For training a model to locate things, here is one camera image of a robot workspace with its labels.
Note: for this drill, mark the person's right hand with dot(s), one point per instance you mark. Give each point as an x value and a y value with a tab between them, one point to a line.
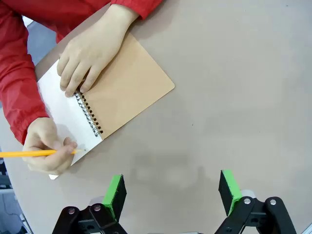
41	136

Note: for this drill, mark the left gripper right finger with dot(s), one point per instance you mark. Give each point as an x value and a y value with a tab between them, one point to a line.
231	192

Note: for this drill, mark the person's left hand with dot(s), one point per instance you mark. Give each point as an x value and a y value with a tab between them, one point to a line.
92	48

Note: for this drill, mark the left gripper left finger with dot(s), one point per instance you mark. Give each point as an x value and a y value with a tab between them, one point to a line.
114	195

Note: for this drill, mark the brown spiral notebook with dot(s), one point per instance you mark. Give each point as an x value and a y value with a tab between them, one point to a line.
126	85

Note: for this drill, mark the person torso red jacket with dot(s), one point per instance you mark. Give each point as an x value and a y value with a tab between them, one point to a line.
61	14

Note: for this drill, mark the person's right forearm red sleeve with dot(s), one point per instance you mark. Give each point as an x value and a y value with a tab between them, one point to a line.
17	97

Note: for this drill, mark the person's left forearm red sleeve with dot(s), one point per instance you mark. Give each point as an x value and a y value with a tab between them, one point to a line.
143	7

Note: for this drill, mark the yellow pencil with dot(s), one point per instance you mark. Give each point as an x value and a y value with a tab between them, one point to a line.
29	153

